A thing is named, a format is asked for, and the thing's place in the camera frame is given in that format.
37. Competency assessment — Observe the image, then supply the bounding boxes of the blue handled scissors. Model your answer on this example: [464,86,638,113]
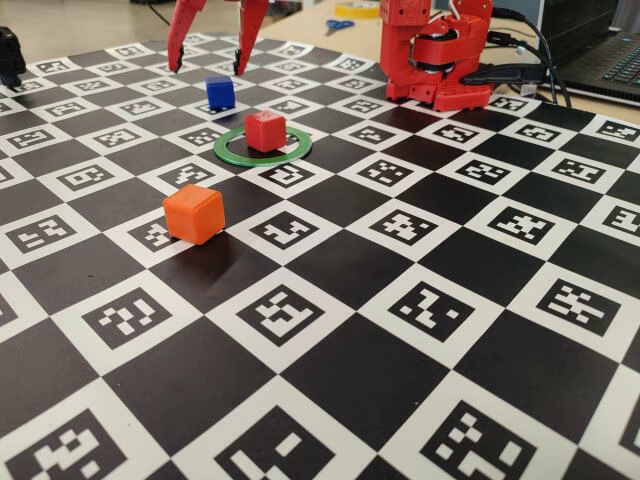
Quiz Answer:
[323,18,355,38]

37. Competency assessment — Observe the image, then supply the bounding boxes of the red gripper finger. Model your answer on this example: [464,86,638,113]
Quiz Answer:
[232,0,272,77]
[167,0,204,76]

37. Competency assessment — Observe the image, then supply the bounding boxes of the blue cube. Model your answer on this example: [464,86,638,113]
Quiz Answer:
[205,75,237,112]

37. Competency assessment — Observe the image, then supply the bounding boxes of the black power adapter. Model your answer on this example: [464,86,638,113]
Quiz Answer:
[462,63,546,87]

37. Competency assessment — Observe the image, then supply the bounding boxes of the black plastic stand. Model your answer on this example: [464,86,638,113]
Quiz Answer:
[0,25,27,92]

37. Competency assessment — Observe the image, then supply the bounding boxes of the black white marker mat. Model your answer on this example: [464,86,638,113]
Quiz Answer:
[0,32,640,480]

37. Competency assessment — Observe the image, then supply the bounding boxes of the black laptop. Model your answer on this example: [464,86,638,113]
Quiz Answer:
[542,0,640,107]

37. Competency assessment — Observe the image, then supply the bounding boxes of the red cube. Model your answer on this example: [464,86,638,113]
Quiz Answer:
[243,110,288,153]

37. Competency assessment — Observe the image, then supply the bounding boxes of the black cable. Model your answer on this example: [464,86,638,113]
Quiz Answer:
[487,30,559,104]
[492,7,574,107]

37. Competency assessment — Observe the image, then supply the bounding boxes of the orange cube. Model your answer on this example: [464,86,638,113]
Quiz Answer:
[163,183,226,247]

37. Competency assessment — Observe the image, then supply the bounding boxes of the yellow tape roll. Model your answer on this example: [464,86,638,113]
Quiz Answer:
[334,0,381,20]

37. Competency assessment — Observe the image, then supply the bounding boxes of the green ring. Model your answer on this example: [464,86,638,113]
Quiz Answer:
[212,124,315,167]

